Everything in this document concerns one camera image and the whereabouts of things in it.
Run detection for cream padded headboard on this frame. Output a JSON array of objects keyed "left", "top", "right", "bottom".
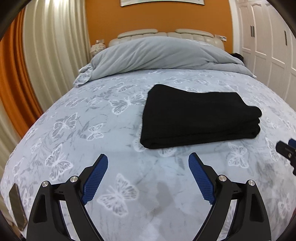
[{"left": 108, "top": 29, "right": 225, "bottom": 50}]

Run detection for dark smartphone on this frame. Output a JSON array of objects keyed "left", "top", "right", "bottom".
[{"left": 9, "top": 183, "right": 28, "bottom": 231}]

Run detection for white wardrobe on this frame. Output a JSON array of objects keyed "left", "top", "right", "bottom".
[{"left": 235, "top": 1, "right": 295, "bottom": 108}]

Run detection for orange curtain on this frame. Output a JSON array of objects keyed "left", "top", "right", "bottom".
[{"left": 1, "top": 9, "right": 43, "bottom": 137}]

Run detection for cream curtain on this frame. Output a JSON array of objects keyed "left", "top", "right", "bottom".
[{"left": 0, "top": 0, "right": 92, "bottom": 153}]

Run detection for framed wall painting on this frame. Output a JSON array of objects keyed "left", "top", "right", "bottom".
[{"left": 120, "top": 0, "right": 205, "bottom": 7}]

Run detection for grey duvet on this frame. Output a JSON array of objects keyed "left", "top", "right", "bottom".
[{"left": 73, "top": 36, "right": 254, "bottom": 87}]

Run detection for black pants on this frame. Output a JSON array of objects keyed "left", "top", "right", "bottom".
[{"left": 140, "top": 84, "right": 262, "bottom": 149}]

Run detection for butterfly print bed sheet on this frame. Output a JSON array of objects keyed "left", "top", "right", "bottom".
[{"left": 1, "top": 69, "right": 295, "bottom": 240}]

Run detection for bedside lamp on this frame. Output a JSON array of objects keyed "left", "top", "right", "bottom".
[{"left": 90, "top": 39, "right": 106, "bottom": 58}]

